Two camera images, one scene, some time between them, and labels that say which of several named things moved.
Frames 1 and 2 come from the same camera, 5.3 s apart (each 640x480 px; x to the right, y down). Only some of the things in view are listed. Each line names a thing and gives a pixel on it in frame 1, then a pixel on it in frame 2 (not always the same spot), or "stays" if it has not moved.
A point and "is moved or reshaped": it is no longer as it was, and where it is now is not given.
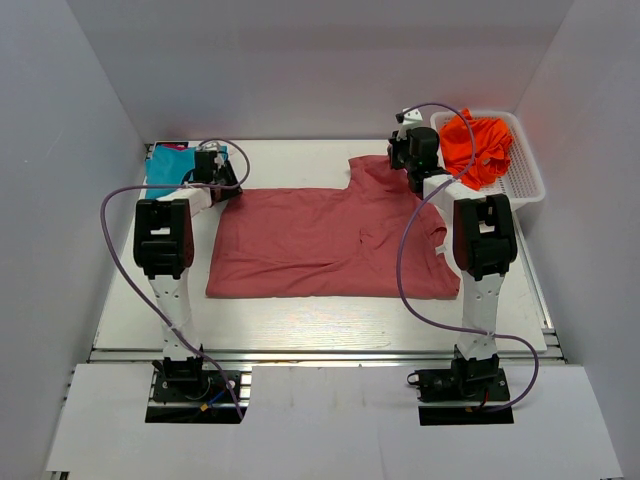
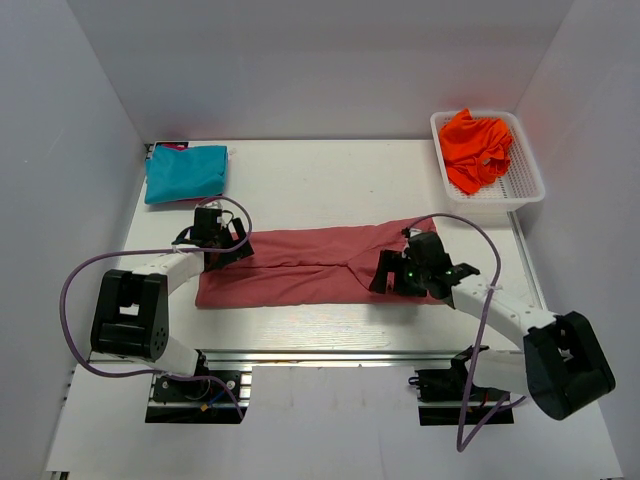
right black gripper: [395, 163] -> [392, 261]
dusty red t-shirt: [328, 243] is moved or reshaped
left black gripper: [230, 173] -> [238, 228]
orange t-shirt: [492, 148] stays
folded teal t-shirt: [167, 166] stays
